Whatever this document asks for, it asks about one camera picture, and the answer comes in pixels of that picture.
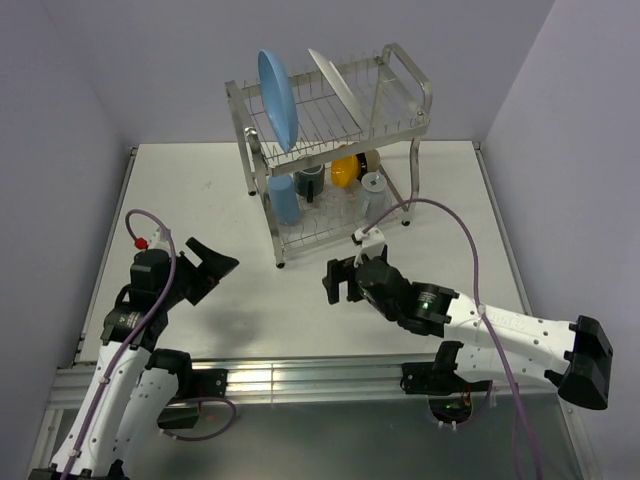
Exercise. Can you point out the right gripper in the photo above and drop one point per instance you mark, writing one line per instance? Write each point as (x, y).
(339, 271)

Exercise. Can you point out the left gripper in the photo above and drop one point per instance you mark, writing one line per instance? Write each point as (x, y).
(212, 268)

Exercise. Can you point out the clear drinking glass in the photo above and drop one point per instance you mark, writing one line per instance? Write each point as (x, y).
(337, 206)

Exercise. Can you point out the grey ceramic cup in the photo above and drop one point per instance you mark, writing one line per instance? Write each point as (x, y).
(372, 199)

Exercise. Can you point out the dark green mug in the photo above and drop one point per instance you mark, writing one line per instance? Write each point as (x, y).
(309, 183)

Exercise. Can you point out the orange bowl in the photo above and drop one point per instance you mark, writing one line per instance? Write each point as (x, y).
(345, 171)

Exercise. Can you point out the blue plastic cup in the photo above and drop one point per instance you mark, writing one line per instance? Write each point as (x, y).
(284, 199)

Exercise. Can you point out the brown and black bowl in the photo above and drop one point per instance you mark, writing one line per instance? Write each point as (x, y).
(370, 161)

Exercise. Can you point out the blue plate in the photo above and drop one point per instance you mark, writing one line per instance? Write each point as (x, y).
(278, 99)

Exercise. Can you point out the white plate green rim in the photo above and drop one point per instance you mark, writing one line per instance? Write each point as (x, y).
(340, 87)

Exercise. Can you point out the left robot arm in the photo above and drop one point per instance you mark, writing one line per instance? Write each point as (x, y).
(134, 380)

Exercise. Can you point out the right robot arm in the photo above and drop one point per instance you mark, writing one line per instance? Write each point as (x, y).
(480, 344)

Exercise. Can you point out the steel two-tier dish rack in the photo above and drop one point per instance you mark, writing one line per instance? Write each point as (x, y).
(395, 97)

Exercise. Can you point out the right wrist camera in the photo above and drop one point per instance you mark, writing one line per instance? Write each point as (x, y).
(371, 243)

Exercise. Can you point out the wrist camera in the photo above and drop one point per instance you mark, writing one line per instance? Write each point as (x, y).
(159, 240)
(371, 243)

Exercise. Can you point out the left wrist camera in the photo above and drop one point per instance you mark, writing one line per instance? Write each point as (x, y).
(159, 240)

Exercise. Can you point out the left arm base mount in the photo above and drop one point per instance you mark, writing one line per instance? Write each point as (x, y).
(202, 386)

